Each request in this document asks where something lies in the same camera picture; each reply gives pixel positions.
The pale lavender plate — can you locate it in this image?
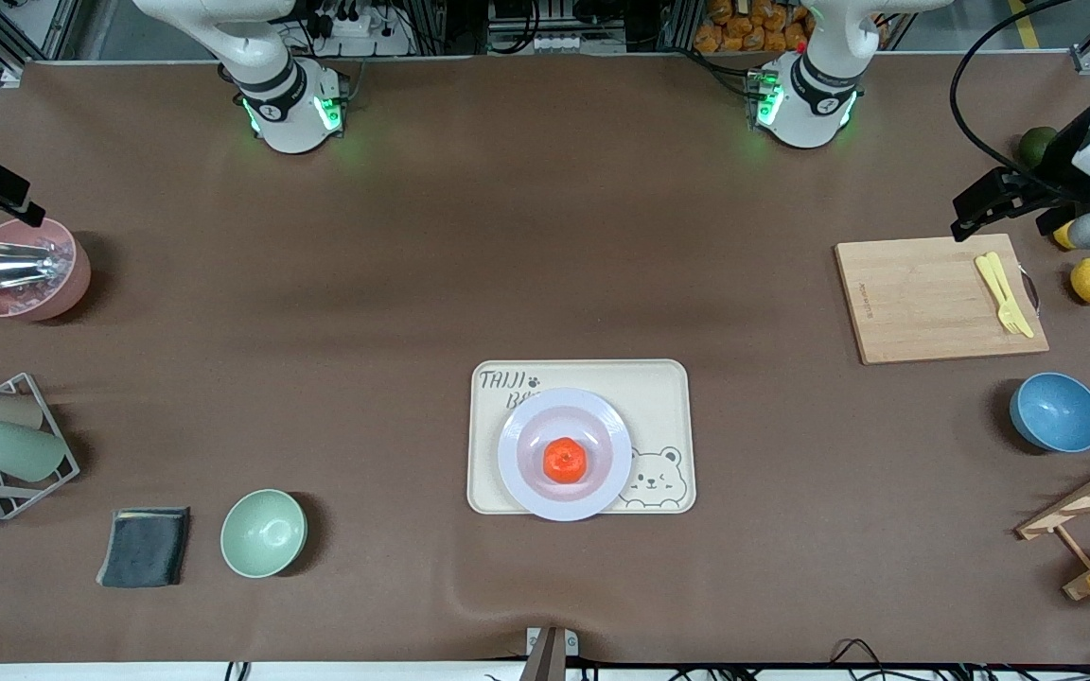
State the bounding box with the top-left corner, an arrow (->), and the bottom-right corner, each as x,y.
497,388 -> 634,522

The dark grey cloth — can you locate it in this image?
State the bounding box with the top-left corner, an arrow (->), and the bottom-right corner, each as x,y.
96,507 -> 191,589

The dark green lime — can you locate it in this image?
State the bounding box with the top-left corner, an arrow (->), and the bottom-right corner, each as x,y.
1018,126 -> 1061,169

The blue bowl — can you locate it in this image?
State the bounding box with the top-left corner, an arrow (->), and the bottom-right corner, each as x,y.
1010,372 -> 1090,454

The bag of oranges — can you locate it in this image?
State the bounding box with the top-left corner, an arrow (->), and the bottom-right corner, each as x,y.
694,0 -> 816,53

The yellow plastic fork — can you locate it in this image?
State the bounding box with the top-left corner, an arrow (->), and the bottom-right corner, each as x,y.
974,253 -> 1021,334

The mint green cup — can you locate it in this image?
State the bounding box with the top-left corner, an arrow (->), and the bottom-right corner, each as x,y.
0,419 -> 68,483

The orange mandarin fruit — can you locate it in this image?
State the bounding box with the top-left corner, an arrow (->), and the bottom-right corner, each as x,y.
543,437 -> 589,484

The wooden cutting board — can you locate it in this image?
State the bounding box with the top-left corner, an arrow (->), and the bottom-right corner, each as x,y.
835,233 -> 1050,366

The wooden peg dish rack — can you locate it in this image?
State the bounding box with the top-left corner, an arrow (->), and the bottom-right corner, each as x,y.
1015,445 -> 1090,602

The cream bear print tray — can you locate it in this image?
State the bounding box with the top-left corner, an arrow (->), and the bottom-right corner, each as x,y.
466,358 -> 697,516

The white power strip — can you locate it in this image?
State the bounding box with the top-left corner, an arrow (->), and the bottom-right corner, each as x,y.
507,31 -> 593,54
313,0 -> 413,56

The pink bowl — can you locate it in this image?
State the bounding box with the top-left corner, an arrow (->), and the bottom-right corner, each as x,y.
0,217 -> 92,323

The grey wire cup rack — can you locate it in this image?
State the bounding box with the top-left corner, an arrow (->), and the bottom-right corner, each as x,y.
0,372 -> 81,521

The pale green bowl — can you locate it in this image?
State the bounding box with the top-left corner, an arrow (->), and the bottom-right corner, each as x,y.
220,489 -> 308,579

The yellow plastic knife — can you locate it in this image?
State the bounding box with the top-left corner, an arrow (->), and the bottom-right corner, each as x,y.
985,252 -> 1036,340

